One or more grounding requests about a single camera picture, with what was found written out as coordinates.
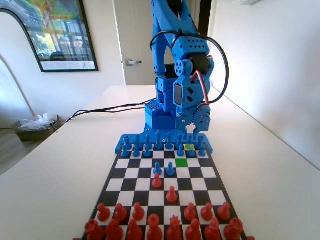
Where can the blue queen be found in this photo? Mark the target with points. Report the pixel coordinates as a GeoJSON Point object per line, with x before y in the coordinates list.
{"type": "Point", "coordinates": [169, 142]}

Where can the red queen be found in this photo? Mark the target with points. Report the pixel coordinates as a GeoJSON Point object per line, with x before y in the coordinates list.
{"type": "Point", "coordinates": [174, 229]}

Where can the blue bishop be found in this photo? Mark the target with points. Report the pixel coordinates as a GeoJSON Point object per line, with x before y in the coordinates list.
{"type": "Point", "coordinates": [148, 142]}
{"type": "Point", "coordinates": [178, 141]}

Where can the framed poster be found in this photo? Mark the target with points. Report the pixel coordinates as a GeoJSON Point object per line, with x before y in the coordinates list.
{"type": "Point", "coordinates": [65, 37]}

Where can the red pawn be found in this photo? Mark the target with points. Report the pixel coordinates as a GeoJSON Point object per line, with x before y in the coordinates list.
{"type": "Point", "coordinates": [138, 212]}
{"type": "Point", "coordinates": [156, 182]}
{"type": "Point", "coordinates": [103, 213]}
{"type": "Point", "coordinates": [171, 195]}
{"type": "Point", "coordinates": [207, 212]}
{"type": "Point", "coordinates": [190, 212]}
{"type": "Point", "coordinates": [120, 213]}
{"type": "Point", "coordinates": [223, 211]}

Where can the blue rook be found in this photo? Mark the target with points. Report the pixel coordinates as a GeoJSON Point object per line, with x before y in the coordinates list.
{"type": "Point", "coordinates": [200, 143]}
{"type": "Point", "coordinates": [126, 143]}

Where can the red knight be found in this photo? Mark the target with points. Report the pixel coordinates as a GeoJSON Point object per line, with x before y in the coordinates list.
{"type": "Point", "coordinates": [113, 230]}
{"type": "Point", "coordinates": [212, 230]}

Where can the black and white chessboard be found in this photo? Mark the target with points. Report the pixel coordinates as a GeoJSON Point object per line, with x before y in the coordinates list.
{"type": "Point", "coordinates": [197, 183]}

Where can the red king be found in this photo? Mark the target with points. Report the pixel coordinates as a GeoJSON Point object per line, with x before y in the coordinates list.
{"type": "Point", "coordinates": [154, 228]}

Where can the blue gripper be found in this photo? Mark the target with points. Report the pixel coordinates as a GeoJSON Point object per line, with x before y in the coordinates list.
{"type": "Point", "coordinates": [193, 120]}

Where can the red bishop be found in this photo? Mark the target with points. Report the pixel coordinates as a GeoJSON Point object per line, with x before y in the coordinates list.
{"type": "Point", "coordinates": [135, 231]}
{"type": "Point", "coordinates": [193, 230]}

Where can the clear plastic wrap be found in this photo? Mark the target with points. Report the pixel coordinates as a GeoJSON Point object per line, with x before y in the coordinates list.
{"type": "Point", "coordinates": [37, 122]}

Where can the row of blue chess pieces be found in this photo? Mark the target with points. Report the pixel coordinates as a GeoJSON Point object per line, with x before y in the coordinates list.
{"type": "Point", "coordinates": [118, 149]}

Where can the blue pawn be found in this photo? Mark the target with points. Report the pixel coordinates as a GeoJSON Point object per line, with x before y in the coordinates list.
{"type": "Point", "coordinates": [135, 152]}
{"type": "Point", "coordinates": [157, 168]}
{"type": "Point", "coordinates": [170, 170]}
{"type": "Point", "coordinates": [124, 152]}
{"type": "Point", "coordinates": [202, 151]}
{"type": "Point", "coordinates": [191, 153]}
{"type": "Point", "coordinates": [146, 152]}
{"type": "Point", "coordinates": [180, 151]}

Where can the red rook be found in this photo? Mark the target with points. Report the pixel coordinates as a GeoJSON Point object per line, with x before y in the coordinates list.
{"type": "Point", "coordinates": [93, 230]}
{"type": "Point", "coordinates": [233, 229]}

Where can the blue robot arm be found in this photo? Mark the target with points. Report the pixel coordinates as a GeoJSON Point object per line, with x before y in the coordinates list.
{"type": "Point", "coordinates": [162, 25]}

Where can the blue knight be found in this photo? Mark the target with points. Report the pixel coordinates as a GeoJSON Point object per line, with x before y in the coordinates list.
{"type": "Point", "coordinates": [190, 145]}
{"type": "Point", "coordinates": [137, 142]}

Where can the cardboard box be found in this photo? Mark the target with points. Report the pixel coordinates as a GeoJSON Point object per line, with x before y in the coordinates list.
{"type": "Point", "coordinates": [30, 136]}

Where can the blue king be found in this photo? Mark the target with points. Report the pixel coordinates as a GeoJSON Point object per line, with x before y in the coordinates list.
{"type": "Point", "coordinates": [158, 141]}

